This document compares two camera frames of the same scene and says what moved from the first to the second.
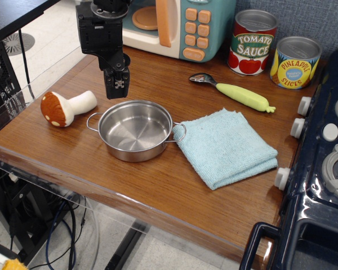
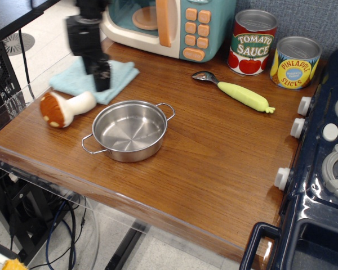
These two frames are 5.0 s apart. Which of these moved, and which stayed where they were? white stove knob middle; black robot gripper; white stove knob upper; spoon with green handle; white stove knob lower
Moved: black robot gripper
Stayed: white stove knob middle; spoon with green handle; white stove knob upper; white stove knob lower
